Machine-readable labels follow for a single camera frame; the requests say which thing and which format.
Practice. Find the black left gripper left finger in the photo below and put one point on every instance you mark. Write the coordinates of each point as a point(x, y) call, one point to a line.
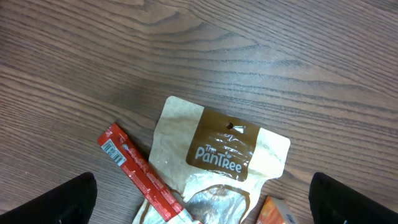
point(69, 203)

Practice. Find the red snack stick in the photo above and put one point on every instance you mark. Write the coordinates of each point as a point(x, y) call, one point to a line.
point(115, 142)

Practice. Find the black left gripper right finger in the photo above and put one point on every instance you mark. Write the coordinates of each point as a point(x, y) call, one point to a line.
point(332, 202)

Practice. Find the beige Pantree snack pouch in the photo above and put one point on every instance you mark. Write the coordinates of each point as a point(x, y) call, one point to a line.
point(214, 164)

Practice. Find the small orange box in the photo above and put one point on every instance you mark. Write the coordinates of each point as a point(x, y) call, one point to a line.
point(276, 211)

